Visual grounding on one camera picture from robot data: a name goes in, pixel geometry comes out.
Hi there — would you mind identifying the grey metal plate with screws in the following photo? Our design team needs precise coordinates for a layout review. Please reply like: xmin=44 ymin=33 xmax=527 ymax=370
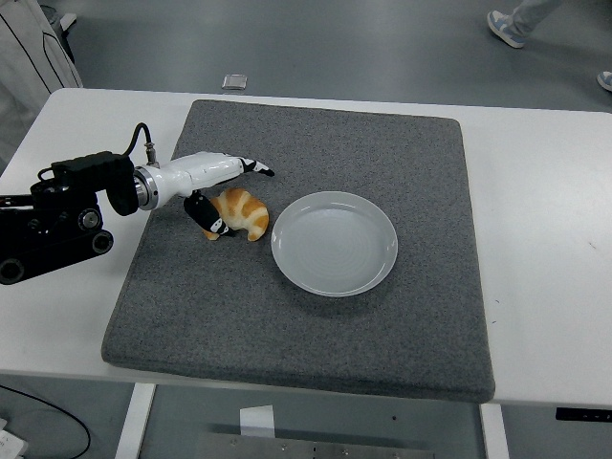
xmin=196 ymin=431 xmax=435 ymax=459

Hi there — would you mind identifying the person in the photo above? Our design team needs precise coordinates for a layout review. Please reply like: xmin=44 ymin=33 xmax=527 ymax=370
xmin=486 ymin=0 xmax=612 ymax=93
xmin=0 ymin=0 xmax=83 ymax=168

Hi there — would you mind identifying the grey speckled mat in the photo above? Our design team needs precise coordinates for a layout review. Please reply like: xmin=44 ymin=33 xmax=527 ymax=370
xmin=100 ymin=98 xmax=496 ymax=403

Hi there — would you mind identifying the white table leg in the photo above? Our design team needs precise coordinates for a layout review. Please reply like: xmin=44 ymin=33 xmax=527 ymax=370
xmin=114 ymin=382 xmax=158 ymax=459
xmin=479 ymin=404 xmax=511 ymax=459

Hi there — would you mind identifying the black floor cable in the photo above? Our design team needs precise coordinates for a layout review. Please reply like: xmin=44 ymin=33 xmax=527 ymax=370
xmin=0 ymin=383 xmax=92 ymax=459

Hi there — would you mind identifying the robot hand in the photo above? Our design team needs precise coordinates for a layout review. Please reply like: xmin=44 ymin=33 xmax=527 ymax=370
xmin=152 ymin=151 xmax=276 ymax=239

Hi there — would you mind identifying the black table control panel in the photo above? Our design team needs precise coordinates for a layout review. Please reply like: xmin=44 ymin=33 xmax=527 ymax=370
xmin=555 ymin=407 xmax=612 ymax=423

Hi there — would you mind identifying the grey round plate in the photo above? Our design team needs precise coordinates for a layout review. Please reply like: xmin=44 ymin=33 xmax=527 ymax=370
xmin=271 ymin=190 xmax=399 ymax=298

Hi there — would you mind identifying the croissant bread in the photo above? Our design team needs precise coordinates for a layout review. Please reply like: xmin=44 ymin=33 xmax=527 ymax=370
xmin=201 ymin=186 xmax=271 ymax=243

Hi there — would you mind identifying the white power strip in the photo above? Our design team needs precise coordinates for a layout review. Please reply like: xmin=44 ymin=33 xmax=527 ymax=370
xmin=0 ymin=418 xmax=29 ymax=459

